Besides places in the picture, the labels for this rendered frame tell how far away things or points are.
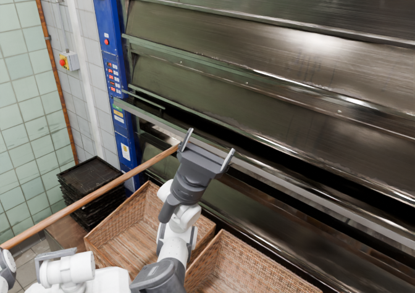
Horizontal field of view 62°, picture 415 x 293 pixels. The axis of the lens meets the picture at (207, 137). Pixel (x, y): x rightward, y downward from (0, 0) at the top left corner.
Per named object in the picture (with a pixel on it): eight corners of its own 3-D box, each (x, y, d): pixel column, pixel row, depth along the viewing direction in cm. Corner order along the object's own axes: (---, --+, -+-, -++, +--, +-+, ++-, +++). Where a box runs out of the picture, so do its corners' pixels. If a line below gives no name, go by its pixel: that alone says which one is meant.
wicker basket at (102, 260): (152, 211, 225) (149, 178, 211) (217, 259, 193) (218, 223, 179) (86, 256, 194) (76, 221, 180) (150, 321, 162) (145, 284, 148)
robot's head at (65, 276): (96, 291, 82) (89, 267, 78) (50, 301, 80) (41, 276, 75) (97, 269, 88) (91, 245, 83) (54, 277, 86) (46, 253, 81)
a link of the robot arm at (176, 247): (193, 254, 122) (189, 289, 99) (157, 248, 122) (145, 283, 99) (198, 223, 120) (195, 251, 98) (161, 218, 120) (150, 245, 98)
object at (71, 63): (71, 65, 223) (68, 50, 218) (80, 68, 217) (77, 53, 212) (61, 68, 218) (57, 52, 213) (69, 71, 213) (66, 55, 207)
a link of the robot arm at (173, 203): (210, 189, 92) (197, 211, 100) (183, 163, 96) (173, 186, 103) (182, 211, 85) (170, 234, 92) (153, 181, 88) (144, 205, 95)
